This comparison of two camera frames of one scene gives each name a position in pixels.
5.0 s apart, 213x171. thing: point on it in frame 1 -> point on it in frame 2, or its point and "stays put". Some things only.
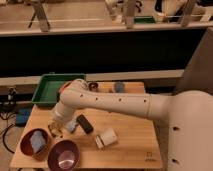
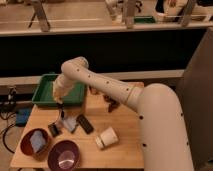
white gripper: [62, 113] -> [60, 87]
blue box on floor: [21, 116] stays put
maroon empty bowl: [63, 155] stays put
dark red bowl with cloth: [35, 142] stays put
